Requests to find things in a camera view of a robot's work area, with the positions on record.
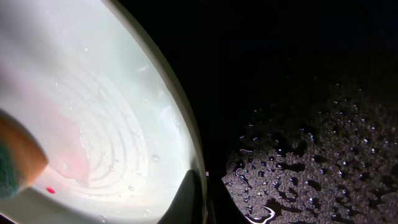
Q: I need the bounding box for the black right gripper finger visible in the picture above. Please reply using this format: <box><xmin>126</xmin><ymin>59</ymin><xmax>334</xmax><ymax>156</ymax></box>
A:
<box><xmin>158</xmin><ymin>169</ymin><xmax>202</xmax><ymax>224</ymax></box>

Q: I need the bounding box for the mint green plate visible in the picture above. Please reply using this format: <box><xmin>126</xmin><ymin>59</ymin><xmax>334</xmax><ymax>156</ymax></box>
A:
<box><xmin>1</xmin><ymin>0</ymin><xmax>207</xmax><ymax>223</ymax></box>

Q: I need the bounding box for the green yellow sponge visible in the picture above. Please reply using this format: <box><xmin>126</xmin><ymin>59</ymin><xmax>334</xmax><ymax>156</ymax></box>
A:
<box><xmin>1</xmin><ymin>111</ymin><xmax>49</xmax><ymax>199</ymax></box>

